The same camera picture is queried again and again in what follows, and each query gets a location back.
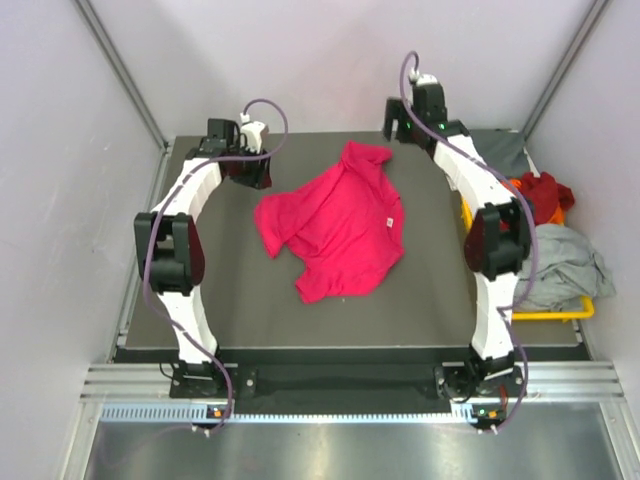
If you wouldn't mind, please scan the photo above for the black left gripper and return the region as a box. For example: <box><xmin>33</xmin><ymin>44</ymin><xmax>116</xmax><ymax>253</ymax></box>
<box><xmin>228</xmin><ymin>141</ymin><xmax>272</xmax><ymax>191</ymax></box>

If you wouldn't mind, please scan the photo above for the pink t shirt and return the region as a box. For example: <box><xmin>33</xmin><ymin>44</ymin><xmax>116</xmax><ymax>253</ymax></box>
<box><xmin>254</xmin><ymin>141</ymin><xmax>405</xmax><ymax>304</ymax></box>

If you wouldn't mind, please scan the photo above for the light grey t shirt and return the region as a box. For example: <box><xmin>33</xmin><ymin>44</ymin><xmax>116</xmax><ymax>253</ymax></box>
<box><xmin>515</xmin><ymin>224</ymin><xmax>616</xmax><ymax>312</ymax></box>

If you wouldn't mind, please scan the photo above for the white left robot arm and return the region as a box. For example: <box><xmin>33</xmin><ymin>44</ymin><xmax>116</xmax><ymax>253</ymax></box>
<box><xmin>134</xmin><ymin>114</ymin><xmax>271</xmax><ymax>398</ymax></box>

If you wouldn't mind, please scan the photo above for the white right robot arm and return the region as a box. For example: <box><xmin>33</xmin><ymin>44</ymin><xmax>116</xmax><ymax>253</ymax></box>
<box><xmin>383</xmin><ymin>75</ymin><xmax>531</xmax><ymax>398</ymax></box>

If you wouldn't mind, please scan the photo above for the folded dark grey t shirt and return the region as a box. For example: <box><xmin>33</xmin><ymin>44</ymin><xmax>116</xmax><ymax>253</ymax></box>
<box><xmin>470</xmin><ymin>129</ymin><xmax>531</xmax><ymax>179</ymax></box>

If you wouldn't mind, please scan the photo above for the dark red t shirt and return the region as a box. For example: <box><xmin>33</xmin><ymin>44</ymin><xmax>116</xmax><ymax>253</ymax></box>
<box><xmin>520</xmin><ymin>172</ymin><xmax>575</xmax><ymax>213</ymax></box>

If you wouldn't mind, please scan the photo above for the orange t shirt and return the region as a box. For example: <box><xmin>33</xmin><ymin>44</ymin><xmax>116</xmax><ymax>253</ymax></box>
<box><xmin>502</xmin><ymin>178</ymin><xmax>564</xmax><ymax>226</ymax></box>

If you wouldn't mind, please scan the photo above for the yellow plastic bin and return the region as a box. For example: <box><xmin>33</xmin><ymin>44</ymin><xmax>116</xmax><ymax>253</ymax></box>
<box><xmin>459</xmin><ymin>197</ymin><xmax>597</xmax><ymax>321</ymax></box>

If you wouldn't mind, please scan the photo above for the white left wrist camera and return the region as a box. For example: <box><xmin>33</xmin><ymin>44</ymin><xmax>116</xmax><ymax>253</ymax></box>
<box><xmin>240</xmin><ymin>113</ymin><xmax>269</xmax><ymax>155</ymax></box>

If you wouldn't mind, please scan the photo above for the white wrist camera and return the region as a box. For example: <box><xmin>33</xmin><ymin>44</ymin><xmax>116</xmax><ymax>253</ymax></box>
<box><xmin>408</xmin><ymin>71</ymin><xmax>439</xmax><ymax>88</ymax></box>
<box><xmin>240</xmin><ymin>113</ymin><xmax>269</xmax><ymax>155</ymax></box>

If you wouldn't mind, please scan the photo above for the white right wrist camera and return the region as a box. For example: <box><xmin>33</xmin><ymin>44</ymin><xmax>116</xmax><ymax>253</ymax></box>
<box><xmin>408</xmin><ymin>71</ymin><xmax>439</xmax><ymax>88</ymax></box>

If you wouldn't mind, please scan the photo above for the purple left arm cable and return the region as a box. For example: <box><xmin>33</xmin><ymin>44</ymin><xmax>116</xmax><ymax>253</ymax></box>
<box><xmin>142</xmin><ymin>98</ymin><xmax>290</xmax><ymax>436</ymax></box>

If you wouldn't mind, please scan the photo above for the left aluminium corner post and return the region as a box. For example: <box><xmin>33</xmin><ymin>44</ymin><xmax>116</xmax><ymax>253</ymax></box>
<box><xmin>69</xmin><ymin>0</ymin><xmax>174</xmax><ymax>151</ymax></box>

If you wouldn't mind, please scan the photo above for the aluminium corner post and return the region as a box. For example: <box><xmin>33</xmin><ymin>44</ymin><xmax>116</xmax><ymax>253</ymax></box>
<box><xmin>521</xmin><ymin>0</ymin><xmax>612</xmax><ymax>140</ymax></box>
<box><xmin>69</xmin><ymin>0</ymin><xmax>174</xmax><ymax>151</ymax></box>

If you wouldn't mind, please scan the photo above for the right aluminium corner post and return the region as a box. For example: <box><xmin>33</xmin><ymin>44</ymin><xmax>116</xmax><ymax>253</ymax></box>
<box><xmin>521</xmin><ymin>0</ymin><xmax>612</xmax><ymax>140</ymax></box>

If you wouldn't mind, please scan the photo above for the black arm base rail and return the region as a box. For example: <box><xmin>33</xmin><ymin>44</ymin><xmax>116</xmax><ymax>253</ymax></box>
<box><xmin>170</xmin><ymin>347</ymin><xmax>524</xmax><ymax>414</ymax></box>

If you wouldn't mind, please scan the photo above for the aluminium frame rail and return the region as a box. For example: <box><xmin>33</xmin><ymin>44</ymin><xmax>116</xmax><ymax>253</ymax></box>
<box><xmin>81</xmin><ymin>361</ymin><xmax>624</xmax><ymax>403</ymax></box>

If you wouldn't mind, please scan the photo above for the slotted grey cable duct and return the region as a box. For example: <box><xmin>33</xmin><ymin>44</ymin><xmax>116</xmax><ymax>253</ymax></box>
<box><xmin>99</xmin><ymin>401</ymin><xmax>498</xmax><ymax>426</ymax></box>

